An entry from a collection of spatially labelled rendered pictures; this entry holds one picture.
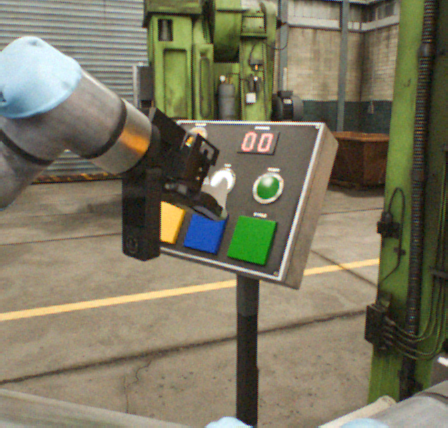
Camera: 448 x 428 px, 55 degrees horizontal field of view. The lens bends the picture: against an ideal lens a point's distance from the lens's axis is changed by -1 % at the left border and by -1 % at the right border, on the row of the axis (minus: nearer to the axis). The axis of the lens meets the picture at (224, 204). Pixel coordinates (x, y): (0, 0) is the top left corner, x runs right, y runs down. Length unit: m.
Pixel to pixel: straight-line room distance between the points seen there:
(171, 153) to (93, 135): 0.13
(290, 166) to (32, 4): 7.76
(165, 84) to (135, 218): 4.73
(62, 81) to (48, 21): 7.89
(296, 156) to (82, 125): 0.43
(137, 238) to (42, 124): 0.18
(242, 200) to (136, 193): 0.30
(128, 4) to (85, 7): 0.74
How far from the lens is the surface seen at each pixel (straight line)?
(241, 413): 1.07
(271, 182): 0.75
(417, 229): 0.84
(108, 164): 0.47
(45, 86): 0.41
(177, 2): 5.30
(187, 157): 0.53
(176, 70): 5.26
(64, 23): 8.30
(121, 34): 8.36
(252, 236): 0.73
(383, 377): 1.02
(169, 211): 0.85
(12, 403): 0.27
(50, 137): 0.43
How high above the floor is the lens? 1.22
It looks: 12 degrees down
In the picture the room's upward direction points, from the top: straight up
